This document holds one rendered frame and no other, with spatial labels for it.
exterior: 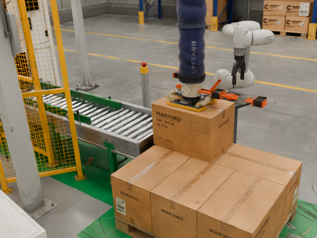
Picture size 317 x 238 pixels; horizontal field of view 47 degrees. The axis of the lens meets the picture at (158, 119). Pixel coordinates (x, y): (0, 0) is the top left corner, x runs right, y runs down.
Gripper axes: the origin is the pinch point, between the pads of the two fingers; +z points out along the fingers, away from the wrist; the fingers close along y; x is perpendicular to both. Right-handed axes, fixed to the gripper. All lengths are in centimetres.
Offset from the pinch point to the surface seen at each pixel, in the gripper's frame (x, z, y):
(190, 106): -34.3, 24.5, 14.0
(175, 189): -14, 67, 66
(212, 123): -11.2, 32.5, 17.8
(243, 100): 6.6, 13.7, 3.5
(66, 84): -152, 16, 45
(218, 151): -11, 63, 7
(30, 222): -16, 19, 179
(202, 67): -31.1, -6.2, 1.1
